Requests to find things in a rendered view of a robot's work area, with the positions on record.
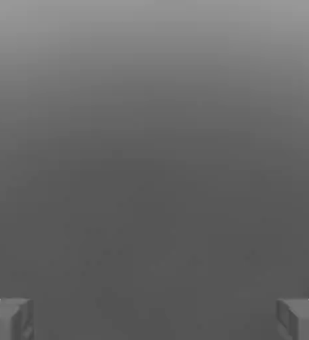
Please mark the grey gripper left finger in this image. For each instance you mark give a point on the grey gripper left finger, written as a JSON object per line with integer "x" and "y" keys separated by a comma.
{"x": 6, "y": 320}

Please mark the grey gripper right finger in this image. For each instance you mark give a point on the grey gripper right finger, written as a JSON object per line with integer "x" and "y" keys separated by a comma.
{"x": 301, "y": 320}

